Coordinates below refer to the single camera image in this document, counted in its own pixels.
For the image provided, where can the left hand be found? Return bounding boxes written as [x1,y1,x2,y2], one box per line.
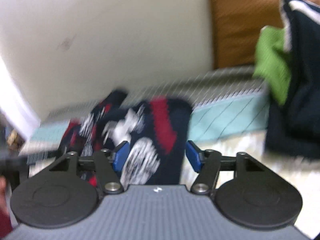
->
[0,177,7,212]

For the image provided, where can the brown wooden headboard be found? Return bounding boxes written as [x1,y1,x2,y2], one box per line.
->
[209,0,319,69]

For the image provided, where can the cluttered bedside items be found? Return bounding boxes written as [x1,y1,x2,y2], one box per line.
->
[5,127,25,154]

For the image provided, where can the navy green folded clothes pile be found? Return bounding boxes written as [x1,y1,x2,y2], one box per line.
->
[253,0,319,159]

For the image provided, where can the navy red white patterned sweater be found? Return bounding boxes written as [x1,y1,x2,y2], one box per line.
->
[60,89,192,188]

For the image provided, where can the red sleeve forearm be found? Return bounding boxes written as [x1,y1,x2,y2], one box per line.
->
[0,206,12,239]

